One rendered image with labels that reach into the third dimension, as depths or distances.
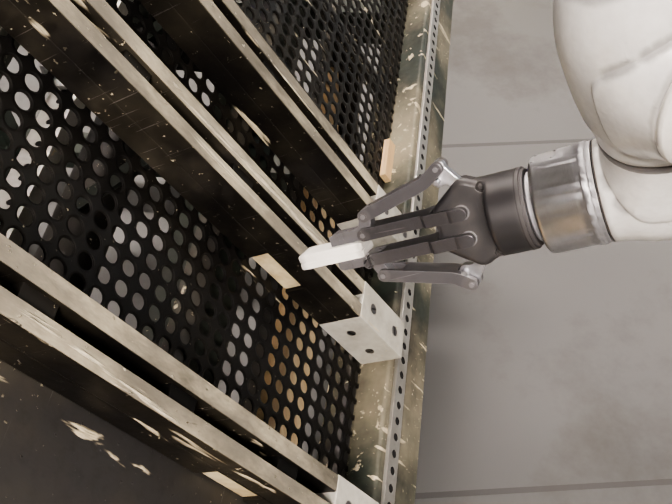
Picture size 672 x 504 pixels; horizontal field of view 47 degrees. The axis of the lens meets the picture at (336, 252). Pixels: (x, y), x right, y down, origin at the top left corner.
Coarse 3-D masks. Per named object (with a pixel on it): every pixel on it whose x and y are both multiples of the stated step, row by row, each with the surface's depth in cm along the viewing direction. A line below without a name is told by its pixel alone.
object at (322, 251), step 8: (312, 248) 79; (320, 248) 78; (328, 248) 77; (336, 248) 76; (344, 248) 76; (352, 248) 75; (360, 248) 75; (304, 256) 78; (312, 256) 77; (320, 256) 77; (328, 256) 77
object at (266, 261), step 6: (258, 258) 101; (264, 258) 101; (270, 258) 101; (264, 264) 102; (270, 264) 102; (276, 264) 102; (270, 270) 103; (276, 270) 103; (282, 270) 103; (276, 276) 104; (282, 276) 104; (288, 276) 104; (282, 282) 105; (288, 282) 105; (294, 282) 105
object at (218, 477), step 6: (204, 474) 85; (210, 474) 85; (216, 474) 85; (216, 480) 86; (222, 480) 86; (228, 480) 86; (228, 486) 87; (234, 486) 87; (240, 486) 87; (240, 492) 88; (246, 492) 88
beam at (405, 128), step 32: (416, 0) 172; (448, 0) 183; (416, 32) 165; (448, 32) 177; (416, 64) 159; (416, 96) 153; (416, 128) 148; (384, 288) 128; (416, 288) 133; (416, 320) 130; (416, 352) 127; (384, 384) 117; (416, 384) 125; (384, 416) 114; (416, 416) 122; (352, 448) 113; (384, 448) 112; (416, 448) 120; (352, 480) 110
